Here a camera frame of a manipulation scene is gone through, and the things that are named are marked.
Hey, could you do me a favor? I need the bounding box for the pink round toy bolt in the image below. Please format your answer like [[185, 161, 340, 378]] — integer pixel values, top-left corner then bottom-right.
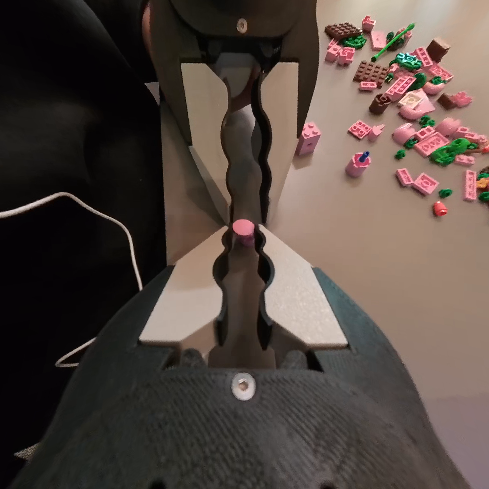
[[232, 219, 256, 249]]

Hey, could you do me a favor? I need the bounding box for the pile of pink green bricks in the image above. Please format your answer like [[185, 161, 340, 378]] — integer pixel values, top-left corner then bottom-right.
[[324, 15, 489, 205]]

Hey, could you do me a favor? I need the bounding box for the green toy rod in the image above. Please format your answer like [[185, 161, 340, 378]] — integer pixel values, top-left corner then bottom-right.
[[371, 23, 416, 62]]

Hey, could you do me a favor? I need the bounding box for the person's left hand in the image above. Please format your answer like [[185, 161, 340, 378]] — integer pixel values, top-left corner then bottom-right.
[[141, 2, 155, 58]]

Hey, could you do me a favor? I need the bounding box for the brown cube brick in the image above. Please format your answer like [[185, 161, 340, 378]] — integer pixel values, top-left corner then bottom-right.
[[426, 37, 451, 62]]

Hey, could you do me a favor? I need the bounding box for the brown studded plate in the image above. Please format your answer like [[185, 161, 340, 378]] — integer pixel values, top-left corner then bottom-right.
[[352, 60, 391, 85], [325, 22, 363, 40]]

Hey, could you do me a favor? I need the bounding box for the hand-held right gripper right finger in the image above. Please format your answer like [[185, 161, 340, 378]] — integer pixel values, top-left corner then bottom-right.
[[254, 225, 349, 351]]

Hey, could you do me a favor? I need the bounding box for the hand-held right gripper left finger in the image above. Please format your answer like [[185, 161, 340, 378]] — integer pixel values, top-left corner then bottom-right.
[[138, 225, 234, 350]]

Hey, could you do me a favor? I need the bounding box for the pink square brick with hole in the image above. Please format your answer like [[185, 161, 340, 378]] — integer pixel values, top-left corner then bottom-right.
[[294, 121, 322, 156]]

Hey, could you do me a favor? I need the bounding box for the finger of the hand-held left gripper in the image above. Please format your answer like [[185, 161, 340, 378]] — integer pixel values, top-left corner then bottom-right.
[[180, 62, 234, 226], [252, 61, 300, 224]]

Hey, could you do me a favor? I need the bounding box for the pink round brick blue pin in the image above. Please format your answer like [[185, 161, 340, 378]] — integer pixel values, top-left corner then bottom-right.
[[345, 151, 372, 177]]

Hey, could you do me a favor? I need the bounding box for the cream square tile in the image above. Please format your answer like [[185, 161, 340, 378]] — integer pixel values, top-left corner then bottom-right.
[[397, 92, 426, 109]]

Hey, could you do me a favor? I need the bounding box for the white cable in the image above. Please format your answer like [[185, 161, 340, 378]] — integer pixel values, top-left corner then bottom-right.
[[0, 192, 144, 368]]

